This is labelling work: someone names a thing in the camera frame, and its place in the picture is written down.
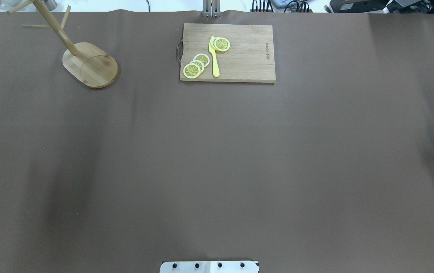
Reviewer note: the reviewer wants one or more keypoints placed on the wooden cup rack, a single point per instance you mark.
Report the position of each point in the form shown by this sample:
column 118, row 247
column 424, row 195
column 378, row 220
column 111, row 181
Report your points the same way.
column 88, row 63

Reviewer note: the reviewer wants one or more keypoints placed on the small metal cup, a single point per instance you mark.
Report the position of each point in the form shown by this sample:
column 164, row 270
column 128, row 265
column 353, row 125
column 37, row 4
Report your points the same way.
column 50, row 4

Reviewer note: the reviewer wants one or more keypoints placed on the yellow plastic knife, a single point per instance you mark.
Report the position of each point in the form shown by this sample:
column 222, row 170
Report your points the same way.
column 215, row 67

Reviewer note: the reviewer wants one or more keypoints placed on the lemon slice front stack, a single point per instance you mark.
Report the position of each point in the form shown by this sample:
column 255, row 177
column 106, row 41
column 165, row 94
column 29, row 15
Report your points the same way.
column 191, row 71

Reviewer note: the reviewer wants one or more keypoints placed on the lemon slice stack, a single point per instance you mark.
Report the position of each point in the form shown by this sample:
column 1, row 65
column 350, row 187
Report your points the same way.
column 191, row 71
column 200, row 65
column 205, row 59

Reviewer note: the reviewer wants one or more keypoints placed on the lemon slice middle stack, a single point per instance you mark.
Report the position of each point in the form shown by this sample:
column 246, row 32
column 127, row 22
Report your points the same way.
column 200, row 65

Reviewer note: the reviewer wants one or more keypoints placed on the lemon slice rear stack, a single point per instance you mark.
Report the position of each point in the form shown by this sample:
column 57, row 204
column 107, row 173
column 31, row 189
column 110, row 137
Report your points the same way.
column 205, row 59

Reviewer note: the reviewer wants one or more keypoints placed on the wooden cutting board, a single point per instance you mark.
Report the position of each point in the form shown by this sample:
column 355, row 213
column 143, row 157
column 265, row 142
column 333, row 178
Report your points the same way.
column 250, row 58

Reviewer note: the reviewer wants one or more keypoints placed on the lemon slice by knife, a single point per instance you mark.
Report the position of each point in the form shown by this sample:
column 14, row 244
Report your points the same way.
column 222, row 44

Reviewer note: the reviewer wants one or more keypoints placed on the lemon slice under knife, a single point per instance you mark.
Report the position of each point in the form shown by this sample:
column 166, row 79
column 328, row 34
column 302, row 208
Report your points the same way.
column 211, row 43

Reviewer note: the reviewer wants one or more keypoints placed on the black monitor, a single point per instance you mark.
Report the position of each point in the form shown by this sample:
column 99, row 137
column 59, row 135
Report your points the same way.
column 391, row 6

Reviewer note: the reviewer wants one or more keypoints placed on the aluminium frame post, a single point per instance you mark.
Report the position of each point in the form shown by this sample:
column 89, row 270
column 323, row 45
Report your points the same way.
column 211, row 8

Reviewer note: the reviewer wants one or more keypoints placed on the white pedestal base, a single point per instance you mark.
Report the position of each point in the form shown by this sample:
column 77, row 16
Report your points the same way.
column 219, row 266

